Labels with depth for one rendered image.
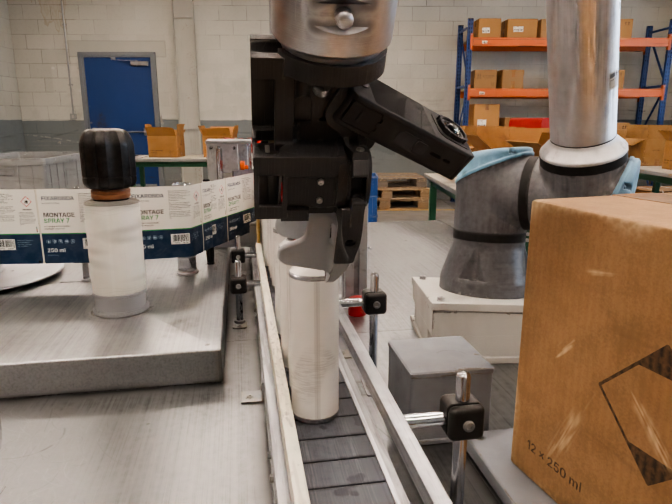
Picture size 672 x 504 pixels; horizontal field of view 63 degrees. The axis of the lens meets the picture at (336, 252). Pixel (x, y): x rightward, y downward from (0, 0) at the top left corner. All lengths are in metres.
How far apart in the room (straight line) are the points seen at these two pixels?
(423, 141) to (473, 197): 0.50
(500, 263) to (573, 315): 0.40
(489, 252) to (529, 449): 0.38
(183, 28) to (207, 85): 0.84
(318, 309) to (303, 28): 0.30
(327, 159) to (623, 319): 0.25
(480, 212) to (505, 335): 0.19
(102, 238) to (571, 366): 0.70
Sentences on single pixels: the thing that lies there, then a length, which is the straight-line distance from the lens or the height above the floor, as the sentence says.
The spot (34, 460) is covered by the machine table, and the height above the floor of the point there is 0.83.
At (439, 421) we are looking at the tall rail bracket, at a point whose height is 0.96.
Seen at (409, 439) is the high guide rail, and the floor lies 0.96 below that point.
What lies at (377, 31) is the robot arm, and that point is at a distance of 0.34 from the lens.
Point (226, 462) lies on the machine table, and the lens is 0.65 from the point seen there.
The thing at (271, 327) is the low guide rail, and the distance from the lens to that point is 0.77.
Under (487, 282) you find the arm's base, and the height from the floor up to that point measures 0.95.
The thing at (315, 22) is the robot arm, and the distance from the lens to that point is 0.33.
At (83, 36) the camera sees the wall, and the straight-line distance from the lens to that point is 9.35.
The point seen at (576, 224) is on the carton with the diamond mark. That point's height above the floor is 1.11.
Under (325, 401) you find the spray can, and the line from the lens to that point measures 0.60.
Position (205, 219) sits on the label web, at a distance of 1.21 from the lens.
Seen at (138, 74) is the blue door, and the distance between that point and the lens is 8.99.
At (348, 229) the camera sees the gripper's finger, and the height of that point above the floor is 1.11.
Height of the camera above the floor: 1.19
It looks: 13 degrees down
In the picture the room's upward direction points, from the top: straight up
